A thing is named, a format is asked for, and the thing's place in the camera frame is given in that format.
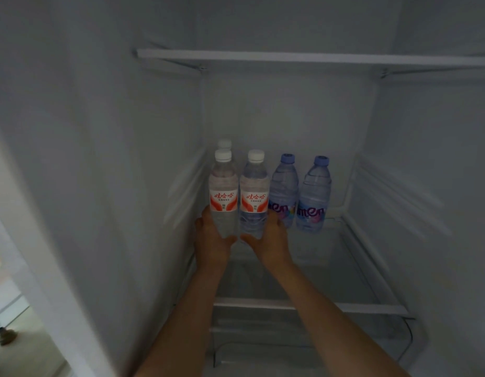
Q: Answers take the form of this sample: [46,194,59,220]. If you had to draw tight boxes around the person's right forearm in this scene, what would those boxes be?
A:
[270,262,410,377]

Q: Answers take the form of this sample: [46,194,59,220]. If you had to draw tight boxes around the person's right hand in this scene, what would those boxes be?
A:
[240,209,294,273]

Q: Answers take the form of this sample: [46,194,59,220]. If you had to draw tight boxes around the glass refrigerator shelf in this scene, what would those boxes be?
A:
[179,215,416,317]
[133,49,485,81]

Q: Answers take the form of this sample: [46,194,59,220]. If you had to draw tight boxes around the white sliding glass door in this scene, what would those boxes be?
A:
[0,207,70,377]

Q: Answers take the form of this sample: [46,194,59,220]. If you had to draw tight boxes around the person's left hand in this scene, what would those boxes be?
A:
[194,206,237,271]

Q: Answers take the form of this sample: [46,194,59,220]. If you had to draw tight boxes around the person's left forearm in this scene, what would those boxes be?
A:
[134,267,227,377]

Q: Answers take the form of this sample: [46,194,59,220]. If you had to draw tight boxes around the purple cap water bottle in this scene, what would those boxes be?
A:
[268,153,299,228]
[296,156,332,234]

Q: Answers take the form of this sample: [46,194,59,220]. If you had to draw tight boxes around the white refrigerator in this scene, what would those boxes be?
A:
[0,0,485,377]

